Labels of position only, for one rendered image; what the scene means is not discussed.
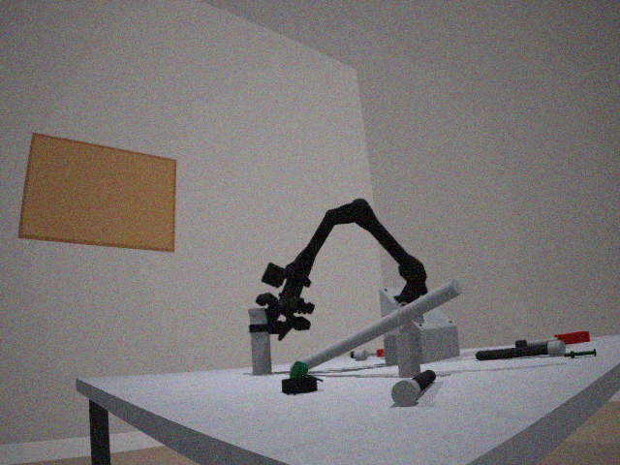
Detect long grey tube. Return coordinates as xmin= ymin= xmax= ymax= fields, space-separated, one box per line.
xmin=299 ymin=279 xmax=462 ymax=369

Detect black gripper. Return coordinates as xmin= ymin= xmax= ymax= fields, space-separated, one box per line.
xmin=256 ymin=289 xmax=311 ymax=341

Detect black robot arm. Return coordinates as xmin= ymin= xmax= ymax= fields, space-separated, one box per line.
xmin=261 ymin=199 xmax=427 ymax=315

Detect grey cylindrical post with cap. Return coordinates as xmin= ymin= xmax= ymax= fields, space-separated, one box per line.
xmin=248 ymin=308 xmax=271 ymax=375

